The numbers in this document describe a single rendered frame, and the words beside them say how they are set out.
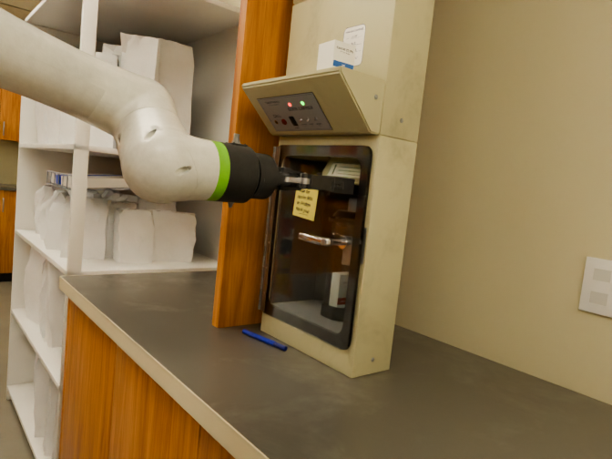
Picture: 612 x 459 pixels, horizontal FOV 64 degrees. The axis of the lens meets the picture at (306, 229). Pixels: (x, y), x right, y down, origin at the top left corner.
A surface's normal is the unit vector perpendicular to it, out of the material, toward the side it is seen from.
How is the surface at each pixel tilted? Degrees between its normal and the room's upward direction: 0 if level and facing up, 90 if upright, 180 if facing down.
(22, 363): 90
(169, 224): 87
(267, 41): 90
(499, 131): 90
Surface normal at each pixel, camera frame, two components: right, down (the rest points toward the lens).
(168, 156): 0.40, -0.15
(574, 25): -0.77, -0.02
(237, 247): 0.63, 0.14
